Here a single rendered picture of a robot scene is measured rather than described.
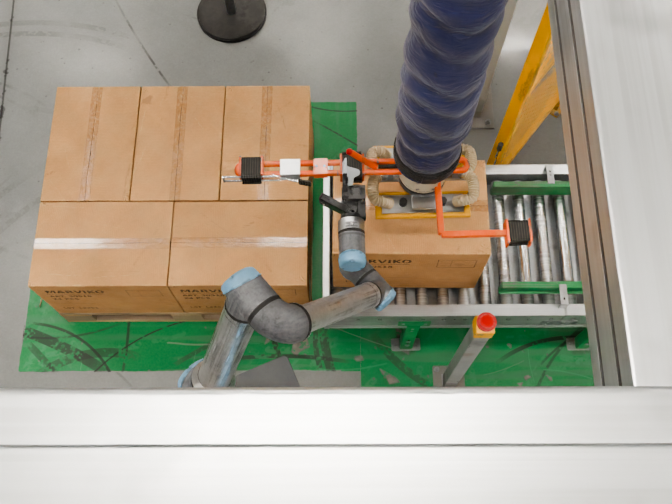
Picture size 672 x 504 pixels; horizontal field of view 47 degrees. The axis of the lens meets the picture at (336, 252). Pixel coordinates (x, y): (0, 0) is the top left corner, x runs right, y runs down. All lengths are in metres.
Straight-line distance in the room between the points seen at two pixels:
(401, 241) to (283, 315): 0.91
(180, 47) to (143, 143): 1.07
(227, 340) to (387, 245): 0.85
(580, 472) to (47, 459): 0.31
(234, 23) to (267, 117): 1.09
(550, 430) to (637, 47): 0.45
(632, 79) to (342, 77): 3.68
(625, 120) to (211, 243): 2.78
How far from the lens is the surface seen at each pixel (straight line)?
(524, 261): 3.43
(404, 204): 2.75
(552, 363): 3.91
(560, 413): 0.49
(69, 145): 3.79
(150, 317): 3.92
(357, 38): 4.58
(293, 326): 2.18
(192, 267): 3.40
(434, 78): 2.07
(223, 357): 2.44
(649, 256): 0.72
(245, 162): 2.72
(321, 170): 2.70
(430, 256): 2.96
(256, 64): 4.50
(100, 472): 0.49
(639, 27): 0.84
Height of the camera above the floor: 3.68
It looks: 69 degrees down
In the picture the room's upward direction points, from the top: 1 degrees counter-clockwise
